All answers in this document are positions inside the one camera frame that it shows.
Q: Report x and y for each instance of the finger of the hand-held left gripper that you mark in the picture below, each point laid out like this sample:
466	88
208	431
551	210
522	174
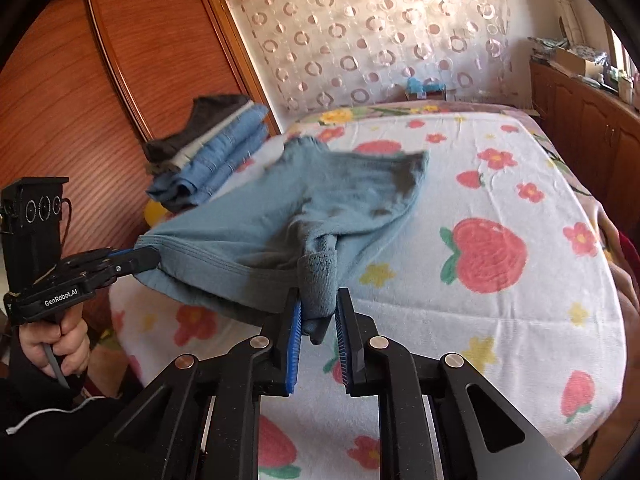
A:
135	261

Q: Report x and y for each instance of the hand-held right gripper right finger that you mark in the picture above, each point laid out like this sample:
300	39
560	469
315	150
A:
345	350

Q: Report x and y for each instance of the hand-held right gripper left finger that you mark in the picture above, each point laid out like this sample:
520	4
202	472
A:
295	347

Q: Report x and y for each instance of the blue denim short pants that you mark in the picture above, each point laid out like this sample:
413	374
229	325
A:
300	210

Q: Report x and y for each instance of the person's left forearm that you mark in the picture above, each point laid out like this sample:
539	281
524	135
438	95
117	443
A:
45	425

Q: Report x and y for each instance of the folded dark grey pants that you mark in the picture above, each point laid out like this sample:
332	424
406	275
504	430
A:
200	125

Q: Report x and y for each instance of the person's left hand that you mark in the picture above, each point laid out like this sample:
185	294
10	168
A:
75	347

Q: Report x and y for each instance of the folded olive garment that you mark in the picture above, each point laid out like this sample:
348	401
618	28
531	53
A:
155	167

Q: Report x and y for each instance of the stack of folded clothes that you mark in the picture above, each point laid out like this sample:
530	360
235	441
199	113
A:
225	160

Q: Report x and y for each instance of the folded white garment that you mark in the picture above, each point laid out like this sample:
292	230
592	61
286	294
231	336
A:
210	137

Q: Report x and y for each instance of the strawberry flower print bed sheet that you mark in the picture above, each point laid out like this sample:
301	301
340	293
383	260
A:
475	285

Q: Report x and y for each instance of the wooden slatted wardrobe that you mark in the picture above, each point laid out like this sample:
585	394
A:
100	85

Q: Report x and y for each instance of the floral quilt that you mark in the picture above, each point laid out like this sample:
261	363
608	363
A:
360	112

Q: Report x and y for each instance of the blue plastic bag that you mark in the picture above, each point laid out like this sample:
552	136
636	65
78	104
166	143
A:
424	89

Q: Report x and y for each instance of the circle patterned sheer curtain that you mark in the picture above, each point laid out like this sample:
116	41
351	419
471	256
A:
380	30

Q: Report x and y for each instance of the wooden cabinet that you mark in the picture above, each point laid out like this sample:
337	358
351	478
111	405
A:
585	120

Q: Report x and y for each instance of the pile of printed fabric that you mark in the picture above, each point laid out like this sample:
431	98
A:
547	47

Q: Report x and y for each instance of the cardboard box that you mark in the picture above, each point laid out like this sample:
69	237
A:
580	62

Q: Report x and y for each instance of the white jug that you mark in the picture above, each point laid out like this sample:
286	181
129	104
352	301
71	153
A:
626	87

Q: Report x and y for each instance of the white window curtain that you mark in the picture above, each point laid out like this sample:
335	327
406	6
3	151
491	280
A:
570	10

